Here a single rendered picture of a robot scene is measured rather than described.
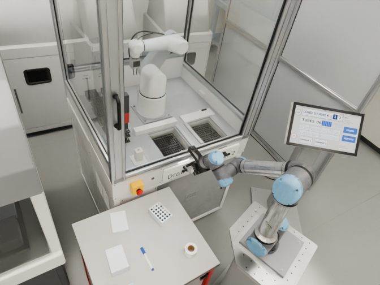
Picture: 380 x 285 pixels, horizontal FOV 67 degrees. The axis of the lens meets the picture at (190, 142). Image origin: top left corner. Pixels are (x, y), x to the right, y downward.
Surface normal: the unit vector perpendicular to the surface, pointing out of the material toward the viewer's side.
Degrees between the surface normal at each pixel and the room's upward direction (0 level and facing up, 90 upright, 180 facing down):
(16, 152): 69
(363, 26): 90
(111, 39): 90
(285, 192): 79
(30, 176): 90
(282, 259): 3
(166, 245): 0
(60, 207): 0
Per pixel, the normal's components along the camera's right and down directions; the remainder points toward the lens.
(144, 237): 0.14, -0.73
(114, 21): 0.52, 0.63
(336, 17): -0.86, 0.24
